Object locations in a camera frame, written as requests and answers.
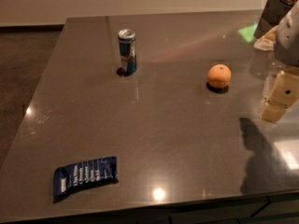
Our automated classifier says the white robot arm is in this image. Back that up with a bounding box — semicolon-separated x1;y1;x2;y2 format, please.
260;1;299;122

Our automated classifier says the black box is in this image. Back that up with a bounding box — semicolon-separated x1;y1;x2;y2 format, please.
254;0;292;38

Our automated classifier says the crumpled white wrapper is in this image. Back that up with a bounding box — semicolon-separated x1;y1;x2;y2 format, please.
254;26;278;51

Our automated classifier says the orange fruit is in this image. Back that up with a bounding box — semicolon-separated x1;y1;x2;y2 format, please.
207;64;232;89

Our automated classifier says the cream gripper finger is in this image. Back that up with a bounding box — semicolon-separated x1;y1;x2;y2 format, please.
259;68;299;123

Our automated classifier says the dark blue rxbar wrapper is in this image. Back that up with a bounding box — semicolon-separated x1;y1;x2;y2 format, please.
53;157;118;197

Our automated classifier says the blue silver energy drink can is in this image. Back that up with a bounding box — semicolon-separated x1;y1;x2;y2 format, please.
118;28;137;75

